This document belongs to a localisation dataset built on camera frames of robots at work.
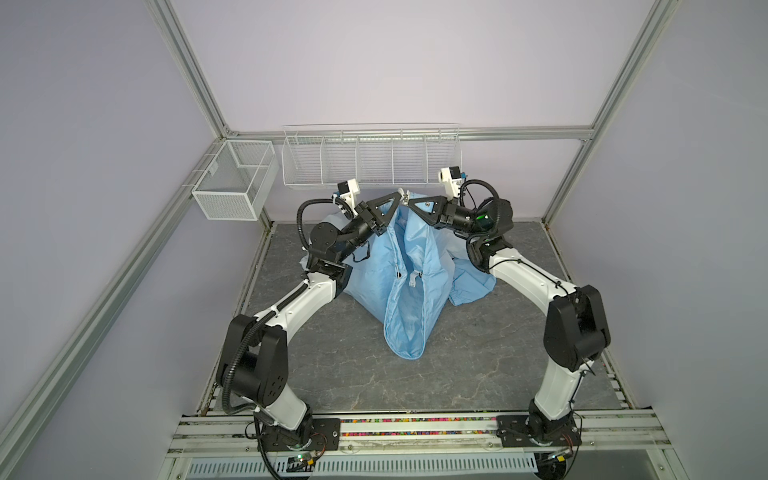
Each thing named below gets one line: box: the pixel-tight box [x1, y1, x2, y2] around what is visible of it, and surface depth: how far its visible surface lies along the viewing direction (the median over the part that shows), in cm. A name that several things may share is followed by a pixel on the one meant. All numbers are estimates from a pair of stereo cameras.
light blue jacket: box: [328, 192, 497, 360], surface depth 78 cm
